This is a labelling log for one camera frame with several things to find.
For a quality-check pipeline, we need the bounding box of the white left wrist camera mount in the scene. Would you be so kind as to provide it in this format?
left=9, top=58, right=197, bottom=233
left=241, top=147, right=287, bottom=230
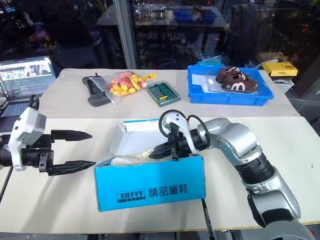
left=7, top=96, right=47, bottom=172

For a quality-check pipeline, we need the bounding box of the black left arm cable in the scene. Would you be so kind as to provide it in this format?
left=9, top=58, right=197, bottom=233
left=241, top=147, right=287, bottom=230
left=28, top=94, right=41, bottom=111

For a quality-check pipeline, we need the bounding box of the green screwdriver bit set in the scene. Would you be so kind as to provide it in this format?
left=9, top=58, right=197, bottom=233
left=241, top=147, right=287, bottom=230
left=145, top=79, right=182, bottom=108

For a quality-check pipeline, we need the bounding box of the clear plastic tray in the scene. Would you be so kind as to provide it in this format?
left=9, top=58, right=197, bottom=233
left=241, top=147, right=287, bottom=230
left=205, top=72, right=261, bottom=96

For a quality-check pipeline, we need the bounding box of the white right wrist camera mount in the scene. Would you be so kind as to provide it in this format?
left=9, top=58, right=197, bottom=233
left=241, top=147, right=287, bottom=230
left=158, top=110, right=193, bottom=146

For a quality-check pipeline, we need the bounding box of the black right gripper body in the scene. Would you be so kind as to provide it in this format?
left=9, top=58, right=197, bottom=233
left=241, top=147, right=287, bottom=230
left=167, top=124, right=195, bottom=161

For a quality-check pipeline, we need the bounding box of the blue plastic bin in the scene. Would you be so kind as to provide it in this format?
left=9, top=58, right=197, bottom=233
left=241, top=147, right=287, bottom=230
left=187, top=64, right=275, bottom=106

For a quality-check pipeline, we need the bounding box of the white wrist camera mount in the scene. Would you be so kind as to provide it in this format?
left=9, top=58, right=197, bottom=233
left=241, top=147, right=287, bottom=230
left=7, top=96, right=47, bottom=172
left=158, top=110, right=193, bottom=146

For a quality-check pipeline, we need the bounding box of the yellow cardboard box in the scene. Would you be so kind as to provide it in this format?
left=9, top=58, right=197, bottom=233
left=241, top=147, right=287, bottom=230
left=261, top=60, right=300, bottom=77

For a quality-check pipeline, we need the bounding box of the blue cardboard shoebox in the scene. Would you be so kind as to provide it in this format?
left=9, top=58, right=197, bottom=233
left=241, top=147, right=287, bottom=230
left=93, top=119, right=207, bottom=213

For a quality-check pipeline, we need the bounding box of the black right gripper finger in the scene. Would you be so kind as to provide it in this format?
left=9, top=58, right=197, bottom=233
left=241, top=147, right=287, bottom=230
left=151, top=141, right=174, bottom=156
left=147, top=149, right=175, bottom=161

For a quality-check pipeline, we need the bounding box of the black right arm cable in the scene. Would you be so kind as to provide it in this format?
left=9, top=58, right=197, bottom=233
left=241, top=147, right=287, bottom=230
left=186, top=114, right=212, bottom=151

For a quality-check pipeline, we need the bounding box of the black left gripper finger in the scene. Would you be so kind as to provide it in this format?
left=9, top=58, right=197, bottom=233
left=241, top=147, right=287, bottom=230
left=50, top=129, right=94, bottom=144
left=46, top=160, right=97, bottom=177

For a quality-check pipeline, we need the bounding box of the white plastic basket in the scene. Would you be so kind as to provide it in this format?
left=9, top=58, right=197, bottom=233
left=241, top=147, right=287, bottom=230
left=274, top=78, right=296, bottom=95

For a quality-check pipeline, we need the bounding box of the open laptop computer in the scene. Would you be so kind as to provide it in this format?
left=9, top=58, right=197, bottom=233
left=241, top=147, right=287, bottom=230
left=0, top=55, right=58, bottom=134

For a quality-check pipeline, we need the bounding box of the clear bag of toy fruits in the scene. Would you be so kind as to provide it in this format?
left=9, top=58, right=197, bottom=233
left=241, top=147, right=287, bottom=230
left=102, top=70, right=149, bottom=98

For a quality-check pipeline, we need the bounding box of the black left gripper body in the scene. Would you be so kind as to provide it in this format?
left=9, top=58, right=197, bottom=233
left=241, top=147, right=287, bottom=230
left=20, top=134, right=55, bottom=174

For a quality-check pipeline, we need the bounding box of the grey handheld game controller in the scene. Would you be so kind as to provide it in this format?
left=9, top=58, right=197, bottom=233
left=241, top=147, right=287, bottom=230
left=81, top=72, right=112, bottom=108

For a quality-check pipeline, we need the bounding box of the grey window frame post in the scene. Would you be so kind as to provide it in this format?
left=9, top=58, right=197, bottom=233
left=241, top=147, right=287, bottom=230
left=112, top=0, right=138, bottom=70

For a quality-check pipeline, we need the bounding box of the teal plastic bag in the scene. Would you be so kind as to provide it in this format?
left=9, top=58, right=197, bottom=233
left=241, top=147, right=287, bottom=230
left=197, top=54, right=224, bottom=67

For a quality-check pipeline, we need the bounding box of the brown plush shoe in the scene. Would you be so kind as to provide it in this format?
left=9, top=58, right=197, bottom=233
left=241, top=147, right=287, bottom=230
left=215, top=65, right=245, bottom=84
left=220, top=72, right=259, bottom=93

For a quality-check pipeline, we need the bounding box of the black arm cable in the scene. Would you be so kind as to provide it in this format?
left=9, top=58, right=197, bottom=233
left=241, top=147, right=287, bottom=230
left=186, top=114, right=212, bottom=151
left=28, top=94, right=41, bottom=111

